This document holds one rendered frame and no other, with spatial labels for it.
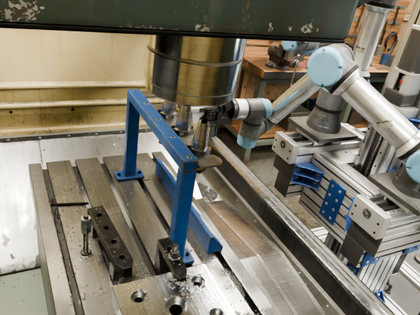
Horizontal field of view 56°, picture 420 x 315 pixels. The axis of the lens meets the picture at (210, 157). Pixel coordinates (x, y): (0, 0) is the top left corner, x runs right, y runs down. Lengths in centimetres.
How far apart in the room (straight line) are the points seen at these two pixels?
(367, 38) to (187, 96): 128
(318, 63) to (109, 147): 97
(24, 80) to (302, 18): 127
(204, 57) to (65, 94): 119
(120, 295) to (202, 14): 63
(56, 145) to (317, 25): 135
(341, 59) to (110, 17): 90
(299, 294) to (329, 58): 75
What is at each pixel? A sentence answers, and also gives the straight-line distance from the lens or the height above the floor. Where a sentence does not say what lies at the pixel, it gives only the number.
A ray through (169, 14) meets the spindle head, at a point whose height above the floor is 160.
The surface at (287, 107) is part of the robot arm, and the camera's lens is 153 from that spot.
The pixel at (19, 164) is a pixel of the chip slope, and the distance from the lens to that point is 173.
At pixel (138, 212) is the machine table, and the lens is 129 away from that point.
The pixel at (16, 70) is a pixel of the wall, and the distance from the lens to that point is 168.
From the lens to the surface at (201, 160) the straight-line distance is 96.
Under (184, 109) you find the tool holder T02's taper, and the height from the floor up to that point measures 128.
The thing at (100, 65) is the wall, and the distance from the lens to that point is 172.
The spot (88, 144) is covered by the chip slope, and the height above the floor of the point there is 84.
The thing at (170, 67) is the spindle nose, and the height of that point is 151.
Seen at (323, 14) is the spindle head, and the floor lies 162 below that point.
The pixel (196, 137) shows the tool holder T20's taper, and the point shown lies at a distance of 98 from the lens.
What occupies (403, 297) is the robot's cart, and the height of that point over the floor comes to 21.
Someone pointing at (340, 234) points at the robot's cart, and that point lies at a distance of 174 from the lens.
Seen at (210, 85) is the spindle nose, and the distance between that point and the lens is 61.
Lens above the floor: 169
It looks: 29 degrees down
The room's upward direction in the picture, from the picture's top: 10 degrees clockwise
